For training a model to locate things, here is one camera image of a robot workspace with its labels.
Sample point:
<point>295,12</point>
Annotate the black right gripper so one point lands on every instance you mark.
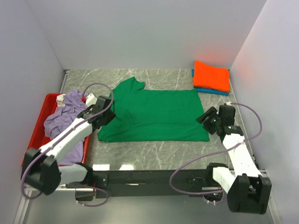
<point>211,111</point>

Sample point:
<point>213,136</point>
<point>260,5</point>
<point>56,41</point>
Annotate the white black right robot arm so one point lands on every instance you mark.
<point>248,191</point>

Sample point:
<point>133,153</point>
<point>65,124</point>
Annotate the green t-shirt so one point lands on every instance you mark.
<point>153,115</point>

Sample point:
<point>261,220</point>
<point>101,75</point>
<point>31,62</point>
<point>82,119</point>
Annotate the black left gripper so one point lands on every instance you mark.
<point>111,115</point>

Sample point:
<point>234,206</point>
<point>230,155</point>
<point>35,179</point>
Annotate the black base beam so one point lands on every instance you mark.
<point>156,183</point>

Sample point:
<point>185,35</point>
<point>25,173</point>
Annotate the folded teal t-shirt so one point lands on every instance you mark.
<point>198,89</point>

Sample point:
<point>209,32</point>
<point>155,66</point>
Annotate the white pink garment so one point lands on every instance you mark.
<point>60,100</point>

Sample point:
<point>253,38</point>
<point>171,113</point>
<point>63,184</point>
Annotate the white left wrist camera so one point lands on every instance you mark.
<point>89,99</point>

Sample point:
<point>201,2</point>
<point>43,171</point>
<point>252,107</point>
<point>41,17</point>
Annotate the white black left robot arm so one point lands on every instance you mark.
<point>41,167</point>

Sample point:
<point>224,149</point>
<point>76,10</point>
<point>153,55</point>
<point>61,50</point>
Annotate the lavender t-shirt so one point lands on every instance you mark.
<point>57,122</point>

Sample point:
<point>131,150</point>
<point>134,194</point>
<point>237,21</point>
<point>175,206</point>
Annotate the folded orange t-shirt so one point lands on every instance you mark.
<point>210,77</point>

